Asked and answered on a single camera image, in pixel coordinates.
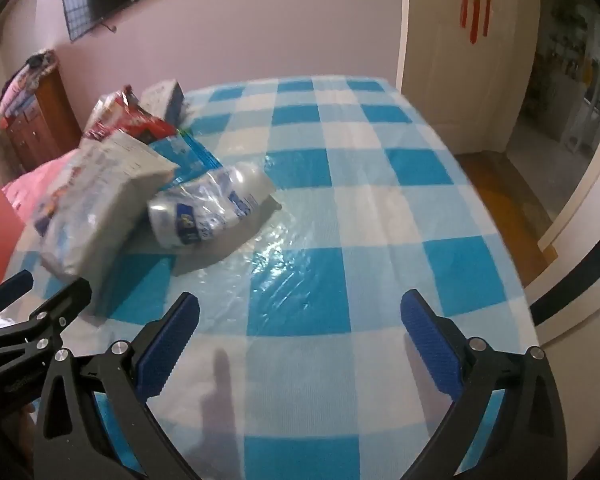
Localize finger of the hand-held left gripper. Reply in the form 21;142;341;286
0;270;34;318
0;279;92;357

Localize pile of folded blankets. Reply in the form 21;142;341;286
0;50;58;118

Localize white door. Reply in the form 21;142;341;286
397;0;541;156

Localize white printed plastic bag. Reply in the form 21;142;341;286
34;130;178;278

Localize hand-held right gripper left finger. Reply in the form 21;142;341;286
35;291;201;480

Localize red snack bag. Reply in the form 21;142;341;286
82;85;178;143

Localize white tissue box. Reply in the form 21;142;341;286
141;79;186;126

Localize blue white checkered tablecloth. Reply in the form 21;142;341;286
2;76;541;480

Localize red knot wall decoration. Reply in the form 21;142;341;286
457;0;508;46

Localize brown wooden cabinet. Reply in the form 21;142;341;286
2;62;83;171

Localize light blue plastic packet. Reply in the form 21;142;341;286
147;132;223;191

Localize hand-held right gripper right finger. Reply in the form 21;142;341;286
400;289;571;480

